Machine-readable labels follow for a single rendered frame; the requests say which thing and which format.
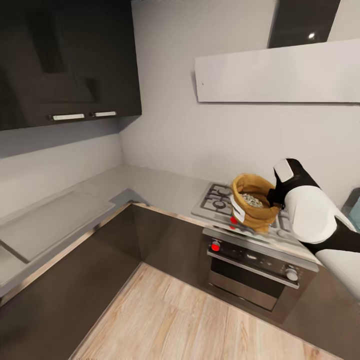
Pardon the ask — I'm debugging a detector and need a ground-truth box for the popcorn bag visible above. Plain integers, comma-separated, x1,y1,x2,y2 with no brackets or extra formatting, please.
230,174,282,234

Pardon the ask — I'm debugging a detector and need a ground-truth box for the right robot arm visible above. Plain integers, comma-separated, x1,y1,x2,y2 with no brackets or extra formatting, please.
266,158,360,305

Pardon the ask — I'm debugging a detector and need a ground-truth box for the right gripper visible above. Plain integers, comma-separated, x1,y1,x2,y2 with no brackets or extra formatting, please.
266,187,285,207

